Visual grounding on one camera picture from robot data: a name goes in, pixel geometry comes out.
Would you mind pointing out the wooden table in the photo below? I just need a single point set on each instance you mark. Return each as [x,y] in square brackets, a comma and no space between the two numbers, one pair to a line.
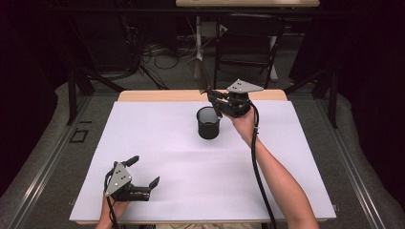
[159,95]

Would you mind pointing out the person's left hand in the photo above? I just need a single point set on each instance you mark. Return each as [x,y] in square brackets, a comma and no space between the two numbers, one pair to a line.
[114,210]

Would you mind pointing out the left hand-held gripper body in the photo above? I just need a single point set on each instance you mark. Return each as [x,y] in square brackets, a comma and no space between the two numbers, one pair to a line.
[118,178]

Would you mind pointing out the dark curtain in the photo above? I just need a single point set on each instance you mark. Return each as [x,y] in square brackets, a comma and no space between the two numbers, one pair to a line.
[375,79]
[25,79]

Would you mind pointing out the black metal stand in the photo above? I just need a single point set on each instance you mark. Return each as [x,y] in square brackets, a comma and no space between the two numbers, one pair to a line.
[333,101]
[72,95]

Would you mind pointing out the white table sheet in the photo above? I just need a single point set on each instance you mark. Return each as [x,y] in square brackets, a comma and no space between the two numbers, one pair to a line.
[153,133]

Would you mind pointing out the white box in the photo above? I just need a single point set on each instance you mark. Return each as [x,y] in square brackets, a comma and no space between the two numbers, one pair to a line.
[210,30]

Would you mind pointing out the black folding chair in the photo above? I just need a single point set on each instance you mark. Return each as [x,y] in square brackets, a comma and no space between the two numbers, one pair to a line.
[251,31]

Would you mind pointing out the black mesh pen cup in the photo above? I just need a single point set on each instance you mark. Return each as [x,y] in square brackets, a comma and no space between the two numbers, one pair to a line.
[207,130]

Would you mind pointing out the metal floor rail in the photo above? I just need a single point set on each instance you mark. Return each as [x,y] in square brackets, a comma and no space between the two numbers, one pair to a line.
[350,171]
[47,165]

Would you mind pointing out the white desk leg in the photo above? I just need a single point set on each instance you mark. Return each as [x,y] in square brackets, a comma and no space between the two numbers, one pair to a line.
[198,44]
[273,66]

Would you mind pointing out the person's right hand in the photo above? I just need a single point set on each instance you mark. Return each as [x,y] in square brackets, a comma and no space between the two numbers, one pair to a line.
[246,125]

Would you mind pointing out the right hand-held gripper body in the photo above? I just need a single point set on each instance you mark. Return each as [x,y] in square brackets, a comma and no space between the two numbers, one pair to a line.
[238,103]

